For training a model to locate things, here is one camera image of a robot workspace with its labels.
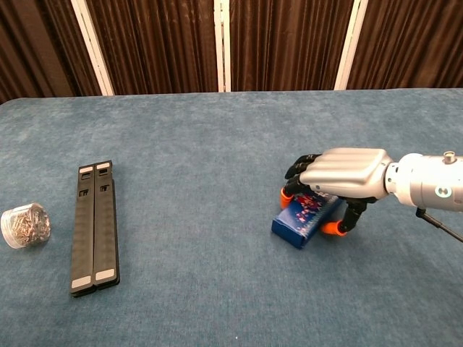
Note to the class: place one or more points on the white and blue case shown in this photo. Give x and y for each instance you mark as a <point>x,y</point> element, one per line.
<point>296,227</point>

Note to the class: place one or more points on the clear jar of staples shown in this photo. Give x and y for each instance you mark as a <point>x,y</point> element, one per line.
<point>25,226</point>

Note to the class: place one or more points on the white screen frame post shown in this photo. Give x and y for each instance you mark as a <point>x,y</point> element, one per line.
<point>94,50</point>
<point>222,43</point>
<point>351,43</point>

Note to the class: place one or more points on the purple silver right robot arm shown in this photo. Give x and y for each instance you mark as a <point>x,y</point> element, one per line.
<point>427,180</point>

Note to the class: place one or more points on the blue felt table mat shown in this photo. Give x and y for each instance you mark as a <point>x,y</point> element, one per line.
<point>202,152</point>

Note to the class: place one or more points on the brown curtain panel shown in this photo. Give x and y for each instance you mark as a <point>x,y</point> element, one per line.
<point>412,39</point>
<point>155,43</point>
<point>36,43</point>
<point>285,43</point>

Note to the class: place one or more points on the black folded laptop stand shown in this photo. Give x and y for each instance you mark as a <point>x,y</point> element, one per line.
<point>94,231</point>

